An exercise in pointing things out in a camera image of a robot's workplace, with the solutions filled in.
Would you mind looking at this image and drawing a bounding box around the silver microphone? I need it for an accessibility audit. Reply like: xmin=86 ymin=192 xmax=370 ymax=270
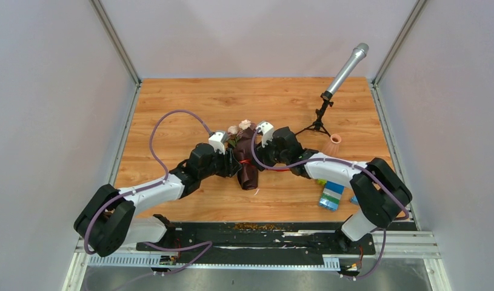
xmin=322 ymin=42 xmax=369 ymax=100

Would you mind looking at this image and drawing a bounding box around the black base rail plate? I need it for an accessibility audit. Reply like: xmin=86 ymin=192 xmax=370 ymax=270
xmin=157 ymin=222 xmax=376 ymax=266

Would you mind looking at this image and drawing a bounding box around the colourful toy block stack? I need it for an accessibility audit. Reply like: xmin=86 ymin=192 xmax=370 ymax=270
xmin=316 ymin=179 xmax=345 ymax=212

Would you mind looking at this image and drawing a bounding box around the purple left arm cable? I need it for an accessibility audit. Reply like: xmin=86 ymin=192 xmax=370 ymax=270
xmin=83 ymin=109 xmax=213 ymax=256

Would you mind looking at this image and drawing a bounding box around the pink ribbed vase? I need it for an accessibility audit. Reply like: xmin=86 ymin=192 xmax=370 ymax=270
xmin=321 ymin=134 xmax=342 ymax=157

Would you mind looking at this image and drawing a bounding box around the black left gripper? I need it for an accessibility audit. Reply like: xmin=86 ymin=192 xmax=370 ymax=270
xmin=199 ymin=145 xmax=243 ymax=181

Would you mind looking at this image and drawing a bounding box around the maroon flower bouquet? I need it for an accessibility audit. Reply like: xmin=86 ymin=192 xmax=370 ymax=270
xmin=227 ymin=119 xmax=259 ymax=190

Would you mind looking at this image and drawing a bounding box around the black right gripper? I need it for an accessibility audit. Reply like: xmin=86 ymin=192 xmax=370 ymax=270
xmin=250 ymin=135 xmax=289 ymax=172

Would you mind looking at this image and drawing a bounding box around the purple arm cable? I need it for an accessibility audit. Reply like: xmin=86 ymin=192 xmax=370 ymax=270
xmin=250 ymin=128 xmax=410 ymax=222
xmin=83 ymin=109 xmax=213 ymax=256

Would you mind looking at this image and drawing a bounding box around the black tripod stand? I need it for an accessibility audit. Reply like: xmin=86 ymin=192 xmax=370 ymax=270
xmin=296 ymin=91 xmax=333 ymax=137

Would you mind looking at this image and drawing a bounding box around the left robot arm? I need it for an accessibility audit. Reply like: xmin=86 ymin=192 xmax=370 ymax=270
xmin=73 ymin=143 xmax=242 ymax=257

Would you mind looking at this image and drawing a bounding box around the red ribbon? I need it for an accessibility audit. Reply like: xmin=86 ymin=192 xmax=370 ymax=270
xmin=239 ymin=159 xmax=290 ymax=172

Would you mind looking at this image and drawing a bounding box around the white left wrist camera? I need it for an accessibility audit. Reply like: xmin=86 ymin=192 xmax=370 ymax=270
xmin=208 ymin=130 xmax=228 ymax=155

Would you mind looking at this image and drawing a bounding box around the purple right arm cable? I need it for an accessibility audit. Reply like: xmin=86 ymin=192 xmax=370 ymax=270
xmin=250 ymin=128 xmax=410 ymax=222

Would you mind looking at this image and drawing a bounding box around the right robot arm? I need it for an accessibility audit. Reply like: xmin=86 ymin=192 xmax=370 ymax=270
xmin=250 ymin=122 xmax=412 ymax=253

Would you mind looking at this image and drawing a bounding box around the blue triangular toy block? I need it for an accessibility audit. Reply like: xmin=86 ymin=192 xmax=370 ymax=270
xmin=350 ymin=196 xmax=359 ymax=206

